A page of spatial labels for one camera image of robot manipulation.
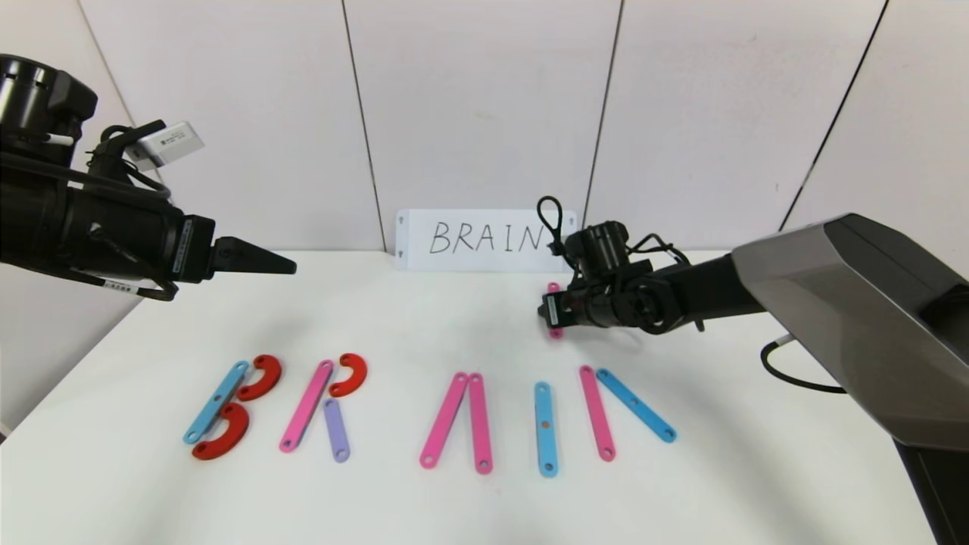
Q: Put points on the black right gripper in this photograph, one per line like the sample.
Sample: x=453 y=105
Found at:
x=552 y=309

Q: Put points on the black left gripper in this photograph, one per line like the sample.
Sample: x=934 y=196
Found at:
x=193 y=249

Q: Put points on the pink two-hole bar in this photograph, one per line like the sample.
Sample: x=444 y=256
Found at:
x=556 y=332
x=597 y=416
x=306 y=406
x=479 y=424
x=444 y=420

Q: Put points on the light blue three-hole bar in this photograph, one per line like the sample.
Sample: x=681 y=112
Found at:
x=546 y=446
x=216 y=403
x=636 y=405

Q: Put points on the purple short bar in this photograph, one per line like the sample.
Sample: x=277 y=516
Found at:
x=337 y=431

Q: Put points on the black and orange left arm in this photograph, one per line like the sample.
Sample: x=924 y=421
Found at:
x=30 y=106

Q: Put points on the white sign reading BRAIN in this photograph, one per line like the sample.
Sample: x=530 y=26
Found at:
x=454 y=257

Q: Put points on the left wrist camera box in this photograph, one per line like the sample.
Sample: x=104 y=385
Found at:
x=168 y=144

